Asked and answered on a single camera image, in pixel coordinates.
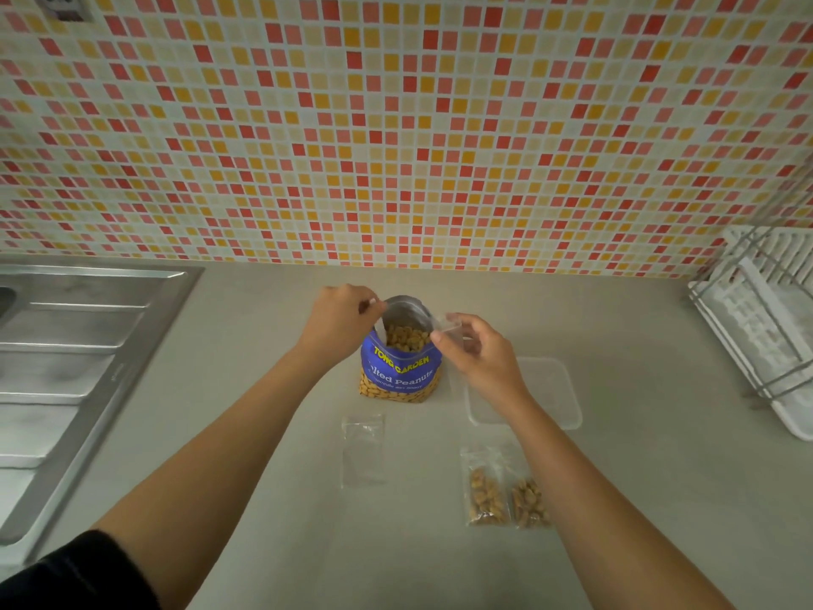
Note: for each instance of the black shirt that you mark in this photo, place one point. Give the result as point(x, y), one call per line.
point(76, 578)

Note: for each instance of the person's right forearm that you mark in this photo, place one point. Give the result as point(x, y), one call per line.
point(610, 514)

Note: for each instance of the grey wall socket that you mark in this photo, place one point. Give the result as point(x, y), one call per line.
point(60, 4)

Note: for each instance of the small clear plastic bag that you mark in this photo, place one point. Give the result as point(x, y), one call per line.
point(458, 333)
point(486, 498)
point(528, 501)

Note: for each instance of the blue foil peanuts package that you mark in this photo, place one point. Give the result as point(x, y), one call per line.
point(400, 374)

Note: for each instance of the person's left hand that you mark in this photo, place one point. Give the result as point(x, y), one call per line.
point(333, 323)

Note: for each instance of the stainless steel sink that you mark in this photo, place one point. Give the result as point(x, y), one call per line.
point(63, 374)

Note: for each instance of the person's right hand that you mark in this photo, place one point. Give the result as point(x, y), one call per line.
point(492, 368)

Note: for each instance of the stack of clear plastic bags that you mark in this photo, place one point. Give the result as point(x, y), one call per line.
point(363, 454)

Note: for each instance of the clear plastic container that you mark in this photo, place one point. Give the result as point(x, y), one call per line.
point(552, 390)

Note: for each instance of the person's left forearm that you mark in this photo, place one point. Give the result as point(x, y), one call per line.
point(216, 470)

